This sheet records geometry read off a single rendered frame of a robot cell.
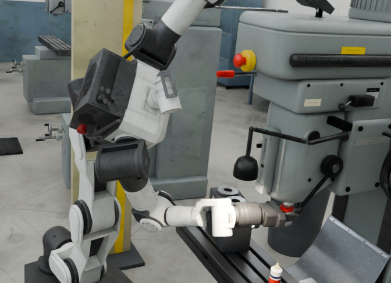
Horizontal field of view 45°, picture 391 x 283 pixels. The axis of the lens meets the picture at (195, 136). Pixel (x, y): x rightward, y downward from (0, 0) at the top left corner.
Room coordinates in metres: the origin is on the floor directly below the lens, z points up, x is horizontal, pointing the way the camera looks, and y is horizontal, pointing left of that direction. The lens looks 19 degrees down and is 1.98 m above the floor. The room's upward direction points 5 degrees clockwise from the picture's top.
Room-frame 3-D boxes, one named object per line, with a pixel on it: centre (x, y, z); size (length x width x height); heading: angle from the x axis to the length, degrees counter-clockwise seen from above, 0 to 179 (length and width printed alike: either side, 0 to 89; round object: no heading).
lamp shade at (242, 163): (1.28, -0.15, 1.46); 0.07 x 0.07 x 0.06
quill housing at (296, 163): (1.45, -0.33, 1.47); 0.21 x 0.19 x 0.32; 28
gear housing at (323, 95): (1.47, -0.37, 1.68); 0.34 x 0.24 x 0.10; 118
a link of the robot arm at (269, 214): (1.42, -0.24, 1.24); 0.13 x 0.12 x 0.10; 17
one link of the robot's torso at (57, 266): (1.86, 0.48, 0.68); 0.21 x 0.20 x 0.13; 41
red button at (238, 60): (1.33, -0.11, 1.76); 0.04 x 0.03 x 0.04; 28
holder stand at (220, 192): (1.77, -0.17, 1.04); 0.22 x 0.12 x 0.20; 16
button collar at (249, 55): (1.34, -0.13, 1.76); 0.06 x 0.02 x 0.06; 28
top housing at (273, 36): (1.46, -0.34, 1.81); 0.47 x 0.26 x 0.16; 118
